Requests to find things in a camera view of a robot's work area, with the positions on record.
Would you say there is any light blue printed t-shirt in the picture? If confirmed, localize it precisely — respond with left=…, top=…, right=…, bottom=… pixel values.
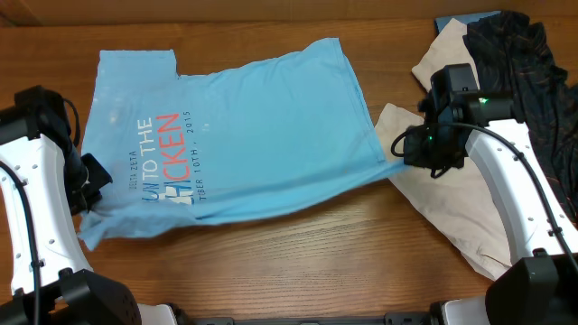
left=79, top=38, right=404, bottom=248

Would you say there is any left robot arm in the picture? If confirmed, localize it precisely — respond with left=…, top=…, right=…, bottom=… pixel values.
left=1, top=86, right=189, bottom=325

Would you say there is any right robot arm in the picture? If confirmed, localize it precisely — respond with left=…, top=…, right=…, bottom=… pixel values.
left=394, top=63, right=577, bottom=325

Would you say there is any beige garment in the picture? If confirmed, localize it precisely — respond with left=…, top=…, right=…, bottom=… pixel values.
left=390, top=19, right=511, bottom=281

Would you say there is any dark patterned garment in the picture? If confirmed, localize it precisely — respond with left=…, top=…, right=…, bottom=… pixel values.
left=464, top=12, right=577, bottom=222

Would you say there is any dark blue folded cloth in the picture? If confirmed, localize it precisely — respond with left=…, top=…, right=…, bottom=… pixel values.
left=433, top=10, right=501, bottom=35

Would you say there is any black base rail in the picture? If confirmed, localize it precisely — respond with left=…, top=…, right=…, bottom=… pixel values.
left=170, top=304, right=444, bottom=325

